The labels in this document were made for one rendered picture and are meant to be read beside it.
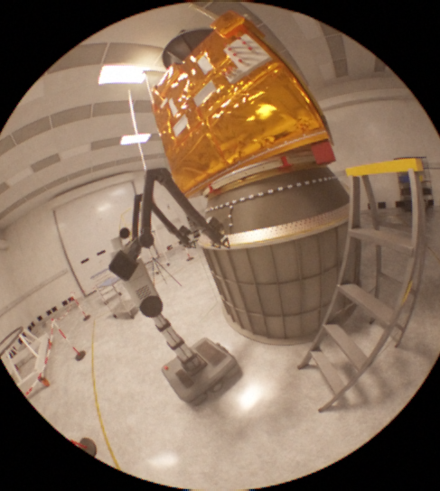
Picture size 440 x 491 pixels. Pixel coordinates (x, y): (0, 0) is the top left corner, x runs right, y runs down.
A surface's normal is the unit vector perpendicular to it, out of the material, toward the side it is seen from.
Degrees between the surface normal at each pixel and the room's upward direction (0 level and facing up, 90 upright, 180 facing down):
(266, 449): 0
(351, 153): 90
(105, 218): 90
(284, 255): 90
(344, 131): 90
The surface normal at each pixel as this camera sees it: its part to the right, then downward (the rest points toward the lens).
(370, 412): -0.31, -0.92
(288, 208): -0.35, -0.15
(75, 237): 0.66, -0.03
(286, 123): -0.69, 0.41
